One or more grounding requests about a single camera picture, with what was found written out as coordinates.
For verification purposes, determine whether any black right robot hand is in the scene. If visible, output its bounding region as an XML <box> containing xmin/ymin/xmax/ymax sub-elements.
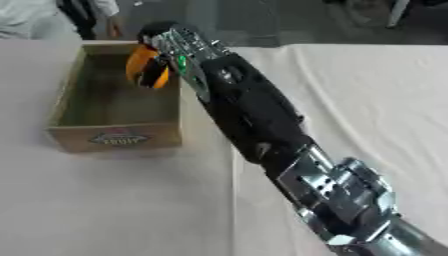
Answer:
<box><xmin>134</xmin><ymin>20</ymin><xmax>182</xmax><ymax>90</ymax></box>

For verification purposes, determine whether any orange curved toy fruit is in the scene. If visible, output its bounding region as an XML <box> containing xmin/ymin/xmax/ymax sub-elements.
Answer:
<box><xmin>124</xmin><ymin>44</ymin><xmax>174</xmax><ymax>90</ymax></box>

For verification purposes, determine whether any tan cardboard box green inside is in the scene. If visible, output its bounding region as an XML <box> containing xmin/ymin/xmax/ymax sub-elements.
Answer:
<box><xmin>43</xmin><ymin>40</ymin><xmax>186</xmax><ymax>154</ymax></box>

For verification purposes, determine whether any person's hand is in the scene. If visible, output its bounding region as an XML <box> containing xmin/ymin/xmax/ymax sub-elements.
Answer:
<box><xmin>105</xmin><ymin>14</ymin><xmax>128</xmax><ymax>40</ymax></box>

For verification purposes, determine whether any person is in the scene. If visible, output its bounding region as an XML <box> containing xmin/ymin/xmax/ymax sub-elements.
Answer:
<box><xmin>0</xmin><ymin>0</ymin><xmax>128</xmax><ymax>41</ymax></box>

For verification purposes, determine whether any white chair leg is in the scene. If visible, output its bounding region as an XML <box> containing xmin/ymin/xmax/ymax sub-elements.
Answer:
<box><xmin>385</xmin><ymin>0</ymin><xmax>413</xmax><ymax>29</ymax></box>

